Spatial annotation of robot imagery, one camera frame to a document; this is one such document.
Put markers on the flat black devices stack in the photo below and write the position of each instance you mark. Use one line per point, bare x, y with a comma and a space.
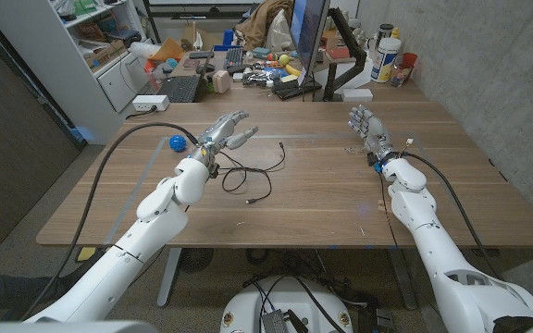
294, 89

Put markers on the white robot torso base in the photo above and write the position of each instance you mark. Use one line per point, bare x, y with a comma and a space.
248, 305

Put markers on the computer monitor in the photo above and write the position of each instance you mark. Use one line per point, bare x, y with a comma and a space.
308, 28

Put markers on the white canister blue label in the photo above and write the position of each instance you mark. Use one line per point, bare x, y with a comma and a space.
384, 60

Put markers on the orange paper envelope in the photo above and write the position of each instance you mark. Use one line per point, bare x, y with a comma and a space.
168, 50

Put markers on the white power strip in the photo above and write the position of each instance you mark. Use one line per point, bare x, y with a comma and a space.
150, 102

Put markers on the grey table leg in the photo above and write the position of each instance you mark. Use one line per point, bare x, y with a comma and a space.
168, 277
403, 282

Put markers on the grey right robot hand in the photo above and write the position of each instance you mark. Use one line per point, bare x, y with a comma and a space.
376, 131

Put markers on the small white box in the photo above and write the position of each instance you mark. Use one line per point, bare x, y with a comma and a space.
356, 94

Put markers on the black keyboard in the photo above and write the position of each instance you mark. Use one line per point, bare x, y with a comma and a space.
233, 57

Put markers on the blue spiky stress ball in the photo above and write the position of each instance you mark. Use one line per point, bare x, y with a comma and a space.
177, 143

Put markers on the white shelf cabinet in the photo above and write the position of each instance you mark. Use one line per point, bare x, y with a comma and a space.
53, 69

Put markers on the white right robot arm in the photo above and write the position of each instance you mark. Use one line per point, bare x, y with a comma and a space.
433, 250

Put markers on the brown jacket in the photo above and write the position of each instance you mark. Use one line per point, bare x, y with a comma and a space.
262, 18

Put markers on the black round floor fan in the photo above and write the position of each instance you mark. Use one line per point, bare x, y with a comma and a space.
195, 259

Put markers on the yellow item on floor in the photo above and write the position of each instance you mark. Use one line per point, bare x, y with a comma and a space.
86, 254

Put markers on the yellow banana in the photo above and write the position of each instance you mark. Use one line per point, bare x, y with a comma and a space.
292, 70

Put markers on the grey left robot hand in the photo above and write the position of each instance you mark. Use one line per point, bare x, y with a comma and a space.
220, 134

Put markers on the beige rounded box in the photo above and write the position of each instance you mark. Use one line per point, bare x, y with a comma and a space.
221, 81

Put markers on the red cup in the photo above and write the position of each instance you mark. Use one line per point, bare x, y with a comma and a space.
410, 60

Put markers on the yellow ball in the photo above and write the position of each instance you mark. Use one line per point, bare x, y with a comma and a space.
284, 59

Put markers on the cardboard box in shelf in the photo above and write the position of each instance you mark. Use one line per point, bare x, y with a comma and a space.
105, 54

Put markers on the black laptop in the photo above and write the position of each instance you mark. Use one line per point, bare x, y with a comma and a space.
181, 89

